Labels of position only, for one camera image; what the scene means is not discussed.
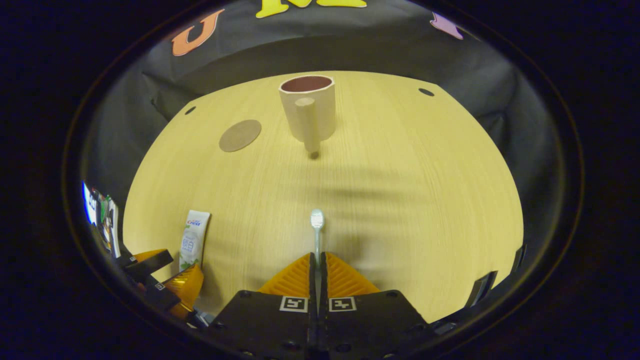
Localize beige cup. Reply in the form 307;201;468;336
278;74;337;154

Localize white side desk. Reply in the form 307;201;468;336
97;197;121;258

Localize black backdrop cloth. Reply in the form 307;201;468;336
82;0;556;281

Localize white toothbrush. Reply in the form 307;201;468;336
310;208;326;271

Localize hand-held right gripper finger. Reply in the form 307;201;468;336
318;251;436;360
205;252;318;360

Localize computer monitor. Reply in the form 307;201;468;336
81;181;99;226

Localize round brown coaster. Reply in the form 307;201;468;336
218;119;262;153

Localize white toothpaste tube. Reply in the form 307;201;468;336
178;210;211;273

